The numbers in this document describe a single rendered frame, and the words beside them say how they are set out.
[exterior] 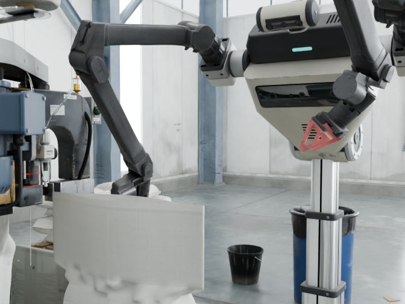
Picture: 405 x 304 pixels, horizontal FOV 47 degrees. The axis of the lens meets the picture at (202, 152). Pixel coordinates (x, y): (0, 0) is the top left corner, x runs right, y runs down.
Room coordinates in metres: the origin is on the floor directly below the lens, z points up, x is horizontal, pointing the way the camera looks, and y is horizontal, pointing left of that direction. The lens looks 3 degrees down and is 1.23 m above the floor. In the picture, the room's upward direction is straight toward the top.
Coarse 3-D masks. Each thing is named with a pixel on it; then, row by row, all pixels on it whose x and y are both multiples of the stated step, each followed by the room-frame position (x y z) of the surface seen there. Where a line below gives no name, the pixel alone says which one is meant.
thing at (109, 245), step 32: (64, 192) 1.29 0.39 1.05; (64, 224) 1.28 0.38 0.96; (96, 224) 1.17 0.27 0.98; (128, 224) 1.13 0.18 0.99; (160, 224) 1.11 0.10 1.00; (192, 224) 1.08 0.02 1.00; (64, 256) 1.28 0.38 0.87; (96, 256) 1.17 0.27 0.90; (128, 256) 1.13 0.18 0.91; (160, 256) 1.11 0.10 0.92; (192, 256) 1.08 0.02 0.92; (96, 288) 1.16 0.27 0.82; (128, 288) 1.15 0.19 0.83; (160, 288) 1.10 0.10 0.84; (192, 288) 1.09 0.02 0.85
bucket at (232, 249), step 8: (232, 248) 3.77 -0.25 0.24; (240, 248) 3.80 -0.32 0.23; (248, 248) 3.80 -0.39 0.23; (256, 248) 3.77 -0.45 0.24; (232, 256) 3.59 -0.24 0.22; (240, 256) 3.54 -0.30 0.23; (248, 256) 3.53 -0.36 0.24; (256, 256) 3.55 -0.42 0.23; (232, 264) 3.60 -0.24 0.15; (240, 264) 3.55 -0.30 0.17; (248, 264) 3.54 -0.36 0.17; (256, 264) 3.57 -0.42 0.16; (232, 272) 3.62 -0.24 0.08; (240, 272) 3.56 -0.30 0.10; (248, 272) 3.55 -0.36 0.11; (256, 272) 3.58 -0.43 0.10; (232, 280) 3.65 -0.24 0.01; (240, 280) 3.57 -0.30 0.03; (248, 280) 3.56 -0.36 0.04; (256, 280) 3.60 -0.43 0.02
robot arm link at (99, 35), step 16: (80, 32) 1.20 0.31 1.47; (96, 32) 1.16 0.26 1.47; (112, 32) 1.21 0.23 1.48; (128, 32) 1.25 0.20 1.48; (144, 32) 1.28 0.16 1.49; (160, 32) 1.32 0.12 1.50; (176, 32) 1.37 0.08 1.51; (192, 32) 1.37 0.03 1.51; (208, 32) 1.42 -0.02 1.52; (80, 48) 1.18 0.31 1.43; (96, 48) 1.17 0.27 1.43; (208, 48) 1.44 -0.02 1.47; (80, 64) 1.17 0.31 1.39
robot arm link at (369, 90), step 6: (366, 84) 1.08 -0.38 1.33; (366, 90) 1.07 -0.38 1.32; (372, 90) 1.11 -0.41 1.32; (366, 96) 1.09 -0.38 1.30; (372, 96) 1.08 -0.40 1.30; (366, 102) 1.09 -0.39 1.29; (372, 102) 1.10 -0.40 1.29; (354, 108) 1.11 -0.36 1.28; (360, 108) 1.10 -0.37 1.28; (366, 108) 1.11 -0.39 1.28
